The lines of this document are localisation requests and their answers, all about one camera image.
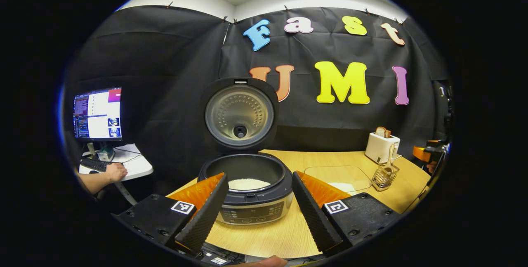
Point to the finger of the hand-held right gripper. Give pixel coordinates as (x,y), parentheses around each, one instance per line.
(421,153)

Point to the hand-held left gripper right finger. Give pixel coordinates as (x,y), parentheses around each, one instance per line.
(313,217)

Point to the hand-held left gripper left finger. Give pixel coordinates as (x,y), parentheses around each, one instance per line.
(206,221)

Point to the wooden spoon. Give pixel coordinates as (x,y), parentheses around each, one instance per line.
(390,159)

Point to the white rice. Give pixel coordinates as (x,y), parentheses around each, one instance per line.
(249,184)
(342,187)

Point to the silver black rice cooker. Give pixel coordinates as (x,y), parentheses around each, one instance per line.
(239,114)

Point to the white toaster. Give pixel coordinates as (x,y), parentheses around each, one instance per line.
(379,147)

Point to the clear plastic container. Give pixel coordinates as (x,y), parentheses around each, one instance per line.
(338,174)

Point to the white side table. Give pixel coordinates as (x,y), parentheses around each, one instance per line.
(138,166)

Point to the small teal box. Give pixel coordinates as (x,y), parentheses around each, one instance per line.
(106,153)

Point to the black keyboard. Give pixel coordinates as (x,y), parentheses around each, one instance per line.
(95,164)

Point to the computer monitor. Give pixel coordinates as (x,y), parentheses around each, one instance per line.
(98,114)

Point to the black backdrop cloth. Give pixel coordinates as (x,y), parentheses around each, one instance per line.
(165,73)

